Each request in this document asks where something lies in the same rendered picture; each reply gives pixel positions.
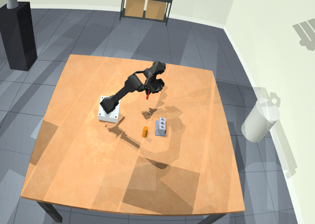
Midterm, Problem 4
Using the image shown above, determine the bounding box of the orange cylinder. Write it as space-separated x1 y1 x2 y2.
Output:
142 127 148 138

